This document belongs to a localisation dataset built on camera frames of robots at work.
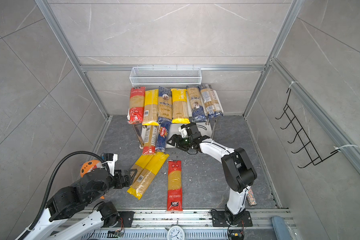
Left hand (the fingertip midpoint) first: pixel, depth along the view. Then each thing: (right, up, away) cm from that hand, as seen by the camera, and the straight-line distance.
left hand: (130, 168), depth 67 cm
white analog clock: (+21, -30, +1) cm, 37 cm away
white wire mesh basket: (+12, +53, +31) cm, 63 cm away
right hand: (+17, +9, +22) cm, 29 cm away
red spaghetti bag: (+19, -14, +15) cm, 29 cm away
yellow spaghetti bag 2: (-2, -5, +23) cm, 24 cm away
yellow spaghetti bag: (-1, -15, +15) cm, 21 cm away
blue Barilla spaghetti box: (+12, +20, +33) cm, 41 cm away
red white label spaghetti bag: (+2, +16, +31) cm, 35 cm away
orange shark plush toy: (-29, -3, +15) cm, 33 cm away
